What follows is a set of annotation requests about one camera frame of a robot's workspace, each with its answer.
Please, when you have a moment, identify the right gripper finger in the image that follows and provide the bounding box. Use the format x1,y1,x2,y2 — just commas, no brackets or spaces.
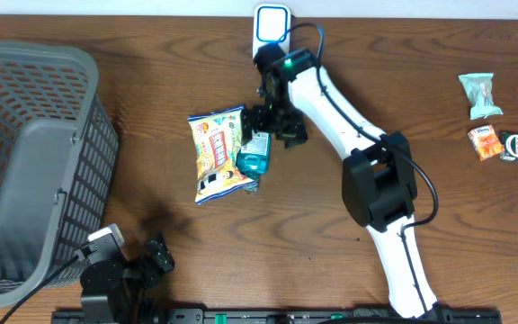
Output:
283,130,308,149
240,109,254,145

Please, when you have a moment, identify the yellow snack bag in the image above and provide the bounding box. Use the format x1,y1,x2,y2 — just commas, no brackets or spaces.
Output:
188,105,254,204

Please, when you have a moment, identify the teal mouthwash bottle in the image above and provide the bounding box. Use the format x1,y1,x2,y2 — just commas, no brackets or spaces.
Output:
237,131,271,194

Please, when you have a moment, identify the teal wet wipes pack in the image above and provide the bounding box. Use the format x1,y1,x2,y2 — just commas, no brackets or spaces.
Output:
458,73,504,120

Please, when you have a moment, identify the small white red packet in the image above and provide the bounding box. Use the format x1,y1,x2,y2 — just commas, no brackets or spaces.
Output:
468,125,505,161

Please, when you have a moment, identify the green small box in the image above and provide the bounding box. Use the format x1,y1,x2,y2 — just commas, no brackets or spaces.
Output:
500,132,518,163

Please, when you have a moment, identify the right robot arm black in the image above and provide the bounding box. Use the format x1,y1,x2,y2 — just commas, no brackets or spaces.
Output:
244,42,437,319

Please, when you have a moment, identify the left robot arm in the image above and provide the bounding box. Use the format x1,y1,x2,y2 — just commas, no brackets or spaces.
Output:
78,229,174,324

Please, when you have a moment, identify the white barcode scanner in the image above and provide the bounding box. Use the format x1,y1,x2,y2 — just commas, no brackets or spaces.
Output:
252,4,291,58

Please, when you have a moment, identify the grey plastic shopping basket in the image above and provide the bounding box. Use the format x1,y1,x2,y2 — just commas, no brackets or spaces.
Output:
0,41,119,308

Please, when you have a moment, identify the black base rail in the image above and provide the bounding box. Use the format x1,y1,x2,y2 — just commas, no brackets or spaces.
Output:
50,307,503,324

